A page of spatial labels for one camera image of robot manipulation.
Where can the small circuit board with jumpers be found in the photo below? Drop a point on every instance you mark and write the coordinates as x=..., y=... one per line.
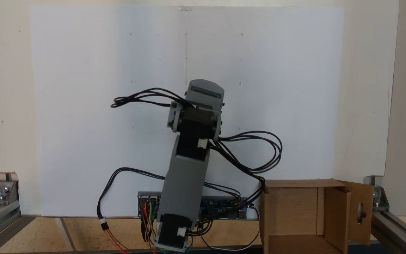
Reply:
x=148, y=208

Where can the aluminium corner bracket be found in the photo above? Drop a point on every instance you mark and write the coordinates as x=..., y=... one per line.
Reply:
x=379, y=199
x=4, y=190

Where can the brown cardboard box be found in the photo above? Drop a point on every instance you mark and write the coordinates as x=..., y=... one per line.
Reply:
x=294, y=211

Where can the white paper sheet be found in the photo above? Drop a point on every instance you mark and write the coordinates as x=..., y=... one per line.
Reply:
x=100, y=53
x=294, y=70

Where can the clear tape piece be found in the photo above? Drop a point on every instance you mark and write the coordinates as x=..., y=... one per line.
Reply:
x=185, y=8

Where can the blue circuit board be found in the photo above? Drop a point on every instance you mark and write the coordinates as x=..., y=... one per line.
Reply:
x=220, y=208

